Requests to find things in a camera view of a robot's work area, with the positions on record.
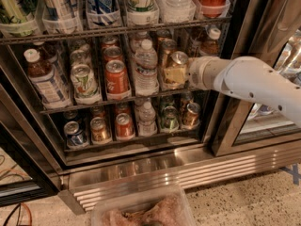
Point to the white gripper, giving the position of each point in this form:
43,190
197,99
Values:
197,72

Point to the orange soda can front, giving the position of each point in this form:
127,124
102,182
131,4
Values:
175,71

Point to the orange soda can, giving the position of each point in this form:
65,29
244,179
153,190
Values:
175,71
166,48

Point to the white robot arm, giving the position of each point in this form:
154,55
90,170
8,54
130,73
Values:
246,78

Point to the clear water bottle middle shelf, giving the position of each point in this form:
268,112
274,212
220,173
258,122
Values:
146,61

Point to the green can bottom shelf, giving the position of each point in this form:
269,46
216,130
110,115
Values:
169,119

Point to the orange can bottom shelf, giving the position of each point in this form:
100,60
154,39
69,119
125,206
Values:
191,114

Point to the red cola can front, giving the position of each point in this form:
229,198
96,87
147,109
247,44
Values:
116,77

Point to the red cola can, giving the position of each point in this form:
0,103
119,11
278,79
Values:
112,53
116,77

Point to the small water bottle bottom shelf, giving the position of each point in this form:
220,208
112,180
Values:
146,123

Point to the water bottle top shelf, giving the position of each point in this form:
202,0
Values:
176,11

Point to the red can bottom shelf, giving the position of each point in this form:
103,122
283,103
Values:
124,125

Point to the green white bottle top shelf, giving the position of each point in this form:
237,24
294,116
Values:
141,12

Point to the green white soda can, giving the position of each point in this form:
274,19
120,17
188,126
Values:
83,80

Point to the gold can bottom shelf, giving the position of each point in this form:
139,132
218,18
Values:
99,129

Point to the steel fridge door right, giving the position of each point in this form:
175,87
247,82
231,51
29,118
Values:
279,19

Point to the blue white can top shelf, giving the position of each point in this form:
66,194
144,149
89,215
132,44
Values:
102,13

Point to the blue can bottom shelf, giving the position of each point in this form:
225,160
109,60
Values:
75,135

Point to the steel fridge bottom grille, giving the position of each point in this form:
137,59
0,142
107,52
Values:
194,166

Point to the iced tea bottle right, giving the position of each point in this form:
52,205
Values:
210,45

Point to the iced tea bottle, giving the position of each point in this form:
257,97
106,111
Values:
45,78
210,45

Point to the iced tea bottle left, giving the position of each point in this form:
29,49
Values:
45,78

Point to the clear plastic bin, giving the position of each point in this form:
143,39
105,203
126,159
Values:
163,206

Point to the wire shelf upper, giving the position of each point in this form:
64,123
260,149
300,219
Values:
116,30

